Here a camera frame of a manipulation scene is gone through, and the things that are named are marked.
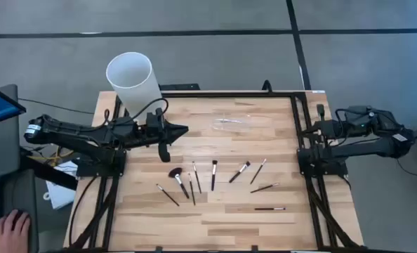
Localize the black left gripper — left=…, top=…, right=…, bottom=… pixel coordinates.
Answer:
left=133, top=107, right=190, bottom=164

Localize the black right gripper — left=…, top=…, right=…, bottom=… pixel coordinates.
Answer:
left=302, top=103, right=352, bottom=143

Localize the large black fan powder brush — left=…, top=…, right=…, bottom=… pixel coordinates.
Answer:
left=168, top=167, right=190, bottom=200

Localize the medium round black makeup brush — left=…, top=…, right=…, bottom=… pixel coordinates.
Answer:
left=211, top=160, right=219, bottom=192

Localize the angled black makeup brush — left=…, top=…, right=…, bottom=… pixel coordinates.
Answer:
left=228, top=160, right=251, bottom=184

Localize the black power strip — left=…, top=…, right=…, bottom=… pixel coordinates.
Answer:
left=158, top=83, right=201, bottom=91

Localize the clear acrylic brush holder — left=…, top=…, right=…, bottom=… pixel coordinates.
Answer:
left=211, top=112, right=253, bottom=134

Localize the white cylindrical cup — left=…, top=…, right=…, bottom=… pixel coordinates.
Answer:
left=105, top=51, right=169, bottom=124

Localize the white paper bag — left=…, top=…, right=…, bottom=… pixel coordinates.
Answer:
left=43, top=160, right=79, bottom=211

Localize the black metal beam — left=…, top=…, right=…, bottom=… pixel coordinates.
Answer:
left=20, top=147, right=79, bottom=191

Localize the grey side desk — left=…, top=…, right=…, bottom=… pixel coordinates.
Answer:
left=0, top=84, right=40, bottom=253

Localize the person's hand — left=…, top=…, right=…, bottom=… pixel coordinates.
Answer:
left=0, top=209, right=32, bottom=253

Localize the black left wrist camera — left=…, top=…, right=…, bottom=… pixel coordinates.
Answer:
left=145, top=112, right=159, bottom=134

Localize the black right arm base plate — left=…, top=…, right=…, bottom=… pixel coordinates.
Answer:
left=297, top=147, right=350, bottom=176

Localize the black aluminium table frame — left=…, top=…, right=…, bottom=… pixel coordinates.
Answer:
left=66, top=89, right=366, bottom=253

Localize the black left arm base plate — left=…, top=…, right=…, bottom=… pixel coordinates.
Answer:
left=75, top=149, right=128, bottom=178

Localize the black floor cable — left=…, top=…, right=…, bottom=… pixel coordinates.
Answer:
left=395, top=157, right=417, bottom=178
left=18, top=97, right=95, bottom=115

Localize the yellow cable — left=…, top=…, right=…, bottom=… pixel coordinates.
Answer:
left=27, top=144, right=74, bottom=168

